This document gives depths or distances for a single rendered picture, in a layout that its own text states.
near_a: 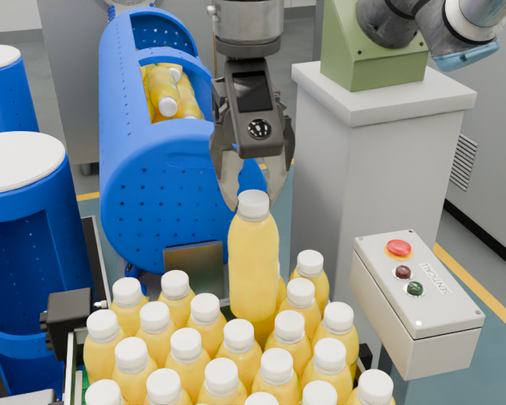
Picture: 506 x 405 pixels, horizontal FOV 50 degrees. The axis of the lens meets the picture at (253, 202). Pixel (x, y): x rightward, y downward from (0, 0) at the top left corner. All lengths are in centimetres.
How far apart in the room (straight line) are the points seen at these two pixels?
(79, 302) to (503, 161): 208
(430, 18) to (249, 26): 62
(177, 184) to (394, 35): 61
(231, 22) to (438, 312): 44
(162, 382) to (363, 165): 76
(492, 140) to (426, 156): 132
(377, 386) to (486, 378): 157
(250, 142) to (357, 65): 73
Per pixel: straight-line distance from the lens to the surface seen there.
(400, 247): 83
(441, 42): 112
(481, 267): 273
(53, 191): 125
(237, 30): 57
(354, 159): 124
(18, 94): 201
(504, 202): 267
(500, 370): 228
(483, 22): 107
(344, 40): 126
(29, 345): 146
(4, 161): 130
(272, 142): 54
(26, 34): 602
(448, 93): 131
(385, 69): 129
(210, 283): 96
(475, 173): 278
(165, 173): 88
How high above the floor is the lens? 160
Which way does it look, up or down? 33 degrees down
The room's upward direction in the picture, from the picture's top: straight up
